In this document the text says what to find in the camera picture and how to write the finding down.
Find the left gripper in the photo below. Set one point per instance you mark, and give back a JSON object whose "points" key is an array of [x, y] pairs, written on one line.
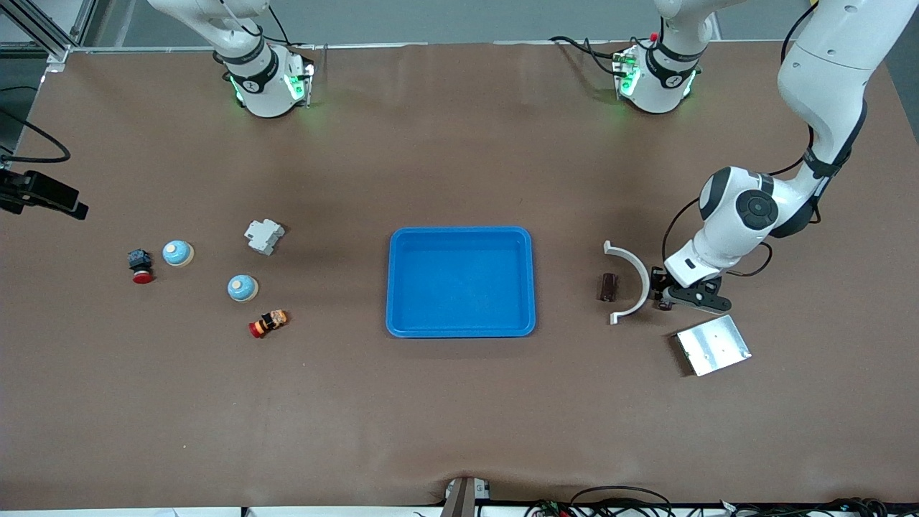
{"points": [[658, 276]]}

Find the red yellow emergency stop button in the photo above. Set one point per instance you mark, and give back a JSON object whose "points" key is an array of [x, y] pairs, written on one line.
{"points": [[269, 322]]}

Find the blue plastic tray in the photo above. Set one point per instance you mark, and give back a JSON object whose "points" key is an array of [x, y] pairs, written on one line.
{"points": [[459, 287]]}

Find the square aluminium plate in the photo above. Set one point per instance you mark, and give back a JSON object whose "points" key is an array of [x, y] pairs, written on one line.
{"points": [[714, 346]]}

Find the metal mounting post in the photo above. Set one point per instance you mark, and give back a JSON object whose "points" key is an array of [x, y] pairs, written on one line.
{"points": [[459, 502]]}

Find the red mushroom push button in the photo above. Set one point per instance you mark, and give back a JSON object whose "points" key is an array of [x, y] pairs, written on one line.
{"points": [[140, 262]]}

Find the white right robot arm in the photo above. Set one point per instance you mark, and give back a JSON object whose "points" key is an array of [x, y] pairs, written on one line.
{"points": [[258, 86]]}

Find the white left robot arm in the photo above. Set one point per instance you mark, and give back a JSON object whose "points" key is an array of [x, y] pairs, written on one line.
{"points": [[826, 72]]}

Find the white curved bracket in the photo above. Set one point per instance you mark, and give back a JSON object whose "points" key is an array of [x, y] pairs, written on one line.
{"points": [[646, 286]]}

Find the aluminium frame profile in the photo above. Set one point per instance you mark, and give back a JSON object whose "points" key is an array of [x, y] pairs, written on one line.
{"points": [[43, 36]]}

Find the light blue dome bell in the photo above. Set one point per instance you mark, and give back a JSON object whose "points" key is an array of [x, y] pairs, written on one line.
{"points": [[242, 288], [176, 253]]}

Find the black cylindrical capacitor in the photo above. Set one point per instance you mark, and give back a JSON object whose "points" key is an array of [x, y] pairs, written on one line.
{"points": [[664, 304]]}

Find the brown table mat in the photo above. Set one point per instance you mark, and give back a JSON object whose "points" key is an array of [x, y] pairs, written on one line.
{"points": [[459, 416]]}

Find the brown cylindrical capacitor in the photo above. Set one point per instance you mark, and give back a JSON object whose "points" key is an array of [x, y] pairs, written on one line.
{"points": [[607, 287]]}

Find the white circuit breaker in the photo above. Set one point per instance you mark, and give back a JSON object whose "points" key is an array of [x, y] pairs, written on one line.
{"points": [[264, 237]]}

